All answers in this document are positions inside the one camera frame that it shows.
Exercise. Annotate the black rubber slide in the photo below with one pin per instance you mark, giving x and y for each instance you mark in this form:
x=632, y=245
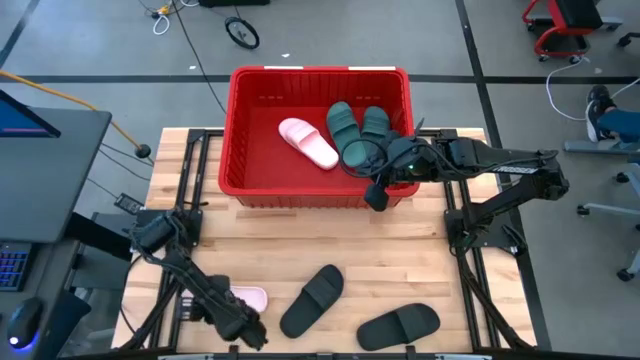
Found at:
x=397, y=327
x=312, y=300

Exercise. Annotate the person's black shoe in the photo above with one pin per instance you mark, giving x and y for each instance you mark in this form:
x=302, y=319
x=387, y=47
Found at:
x=597, y=107

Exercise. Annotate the computer monitor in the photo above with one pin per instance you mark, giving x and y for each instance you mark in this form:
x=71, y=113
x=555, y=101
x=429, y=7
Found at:
x=20, y=122

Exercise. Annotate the black metal frame rail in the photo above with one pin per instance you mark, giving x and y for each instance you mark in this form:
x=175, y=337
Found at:
x=320, y=356

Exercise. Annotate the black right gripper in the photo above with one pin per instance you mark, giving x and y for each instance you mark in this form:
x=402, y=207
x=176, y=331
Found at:
x=410, y=160

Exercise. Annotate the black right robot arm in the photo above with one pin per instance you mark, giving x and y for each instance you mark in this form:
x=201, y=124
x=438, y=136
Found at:
x=500, y=160

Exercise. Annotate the person's leg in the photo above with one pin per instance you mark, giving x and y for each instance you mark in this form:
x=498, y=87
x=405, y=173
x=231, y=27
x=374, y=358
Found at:
x=622, y=125

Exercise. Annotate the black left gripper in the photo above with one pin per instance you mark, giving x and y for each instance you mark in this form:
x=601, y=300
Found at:
x=239, y=322

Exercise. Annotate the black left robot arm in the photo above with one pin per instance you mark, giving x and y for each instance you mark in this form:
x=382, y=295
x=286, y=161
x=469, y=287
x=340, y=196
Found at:
x=190, y=272

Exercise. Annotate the red and black cart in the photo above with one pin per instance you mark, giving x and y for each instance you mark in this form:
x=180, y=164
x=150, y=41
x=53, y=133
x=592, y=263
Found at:
x=562, y=15

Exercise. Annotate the green rubber slide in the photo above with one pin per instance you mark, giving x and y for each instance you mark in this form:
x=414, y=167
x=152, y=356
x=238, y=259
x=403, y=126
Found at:
x=375, y=122
x=342, y=125

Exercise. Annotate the black power adapter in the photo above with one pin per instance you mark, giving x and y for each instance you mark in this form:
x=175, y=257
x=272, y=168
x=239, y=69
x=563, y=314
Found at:
x=129, y=203

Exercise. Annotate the red plastic bin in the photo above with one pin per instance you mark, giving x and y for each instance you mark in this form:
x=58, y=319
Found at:
x=260, y=170

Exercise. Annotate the pink rubber slide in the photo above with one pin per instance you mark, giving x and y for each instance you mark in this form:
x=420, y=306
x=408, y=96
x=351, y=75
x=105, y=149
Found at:
x=307, y=142
x=252, y=298

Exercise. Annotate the black wheel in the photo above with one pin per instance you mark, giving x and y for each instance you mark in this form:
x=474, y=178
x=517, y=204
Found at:
x=251, y=40

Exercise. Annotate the backlit keyboard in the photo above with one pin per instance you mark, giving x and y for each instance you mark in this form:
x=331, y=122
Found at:
x=12, y=267

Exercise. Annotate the black computer mouse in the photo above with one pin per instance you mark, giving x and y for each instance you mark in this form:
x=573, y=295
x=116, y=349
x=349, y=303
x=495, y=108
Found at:
x=25, y=320

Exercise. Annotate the grey office chair base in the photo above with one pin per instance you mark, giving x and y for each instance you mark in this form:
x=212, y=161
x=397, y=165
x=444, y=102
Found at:
x=600, y=146

